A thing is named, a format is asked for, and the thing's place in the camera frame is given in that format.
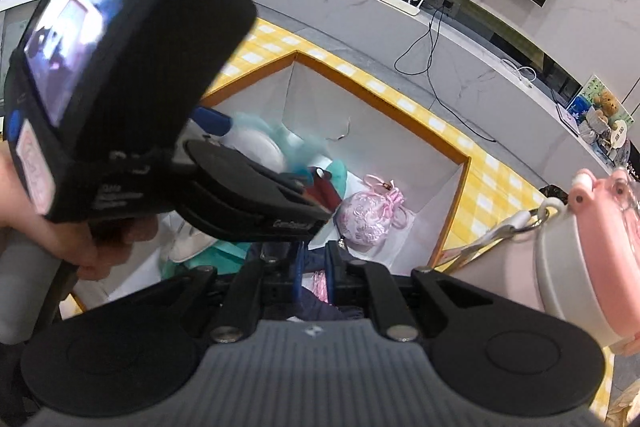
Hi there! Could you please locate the pink satin pouch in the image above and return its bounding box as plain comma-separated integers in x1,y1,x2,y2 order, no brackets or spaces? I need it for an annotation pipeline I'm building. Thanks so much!
333,174,414,251

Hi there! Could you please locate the pink water bottle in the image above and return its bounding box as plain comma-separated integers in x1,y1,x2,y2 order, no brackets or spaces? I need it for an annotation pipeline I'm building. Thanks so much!
442,166,640,359

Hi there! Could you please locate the teal knit backpack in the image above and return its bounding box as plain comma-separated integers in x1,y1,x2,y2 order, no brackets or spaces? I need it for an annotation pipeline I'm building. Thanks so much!
159,234,254,281

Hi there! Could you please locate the white round fan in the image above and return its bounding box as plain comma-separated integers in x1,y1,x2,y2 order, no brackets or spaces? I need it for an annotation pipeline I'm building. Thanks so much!
607,119,630,146

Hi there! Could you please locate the white marble tv console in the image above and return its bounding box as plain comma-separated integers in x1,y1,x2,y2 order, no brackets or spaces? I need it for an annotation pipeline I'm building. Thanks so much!
207,0,640,178

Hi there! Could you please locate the white cable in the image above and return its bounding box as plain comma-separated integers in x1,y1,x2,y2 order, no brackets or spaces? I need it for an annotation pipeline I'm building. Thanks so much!
502,59,536,88

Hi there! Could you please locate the green picture board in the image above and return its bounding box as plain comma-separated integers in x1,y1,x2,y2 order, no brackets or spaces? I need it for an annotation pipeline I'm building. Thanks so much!
569,74,635,128

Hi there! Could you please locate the teal toy bag with wheels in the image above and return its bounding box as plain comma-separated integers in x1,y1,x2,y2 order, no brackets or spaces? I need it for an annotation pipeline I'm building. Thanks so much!
232,110,350,188

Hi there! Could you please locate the orange cardboard box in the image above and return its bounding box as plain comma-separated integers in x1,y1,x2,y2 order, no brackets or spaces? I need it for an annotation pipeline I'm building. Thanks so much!
70,50,472,314

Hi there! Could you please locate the person's left hand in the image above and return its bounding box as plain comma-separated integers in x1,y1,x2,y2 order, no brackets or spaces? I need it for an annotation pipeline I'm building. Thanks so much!
0,151,162,281

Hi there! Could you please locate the yellow checked tablecloth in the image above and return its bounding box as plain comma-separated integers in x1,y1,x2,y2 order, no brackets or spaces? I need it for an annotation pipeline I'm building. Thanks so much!
70,19,619,427

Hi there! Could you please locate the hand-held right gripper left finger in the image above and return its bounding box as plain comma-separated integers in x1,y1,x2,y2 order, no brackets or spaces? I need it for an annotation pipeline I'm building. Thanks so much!
169,251,305,344

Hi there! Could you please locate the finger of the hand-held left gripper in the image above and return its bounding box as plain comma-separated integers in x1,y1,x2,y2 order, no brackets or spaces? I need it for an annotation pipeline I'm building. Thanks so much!
192,105,235,137

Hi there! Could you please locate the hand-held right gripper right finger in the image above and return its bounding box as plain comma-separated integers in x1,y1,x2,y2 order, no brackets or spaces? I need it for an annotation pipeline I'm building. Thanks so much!
325,241,484,341

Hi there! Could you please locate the black cable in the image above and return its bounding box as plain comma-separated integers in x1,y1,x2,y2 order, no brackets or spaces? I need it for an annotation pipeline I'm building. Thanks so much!
394,4,496,143

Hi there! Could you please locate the brown teddy bear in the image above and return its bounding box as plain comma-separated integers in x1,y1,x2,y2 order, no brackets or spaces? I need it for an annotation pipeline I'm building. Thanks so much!
597,90,619,116

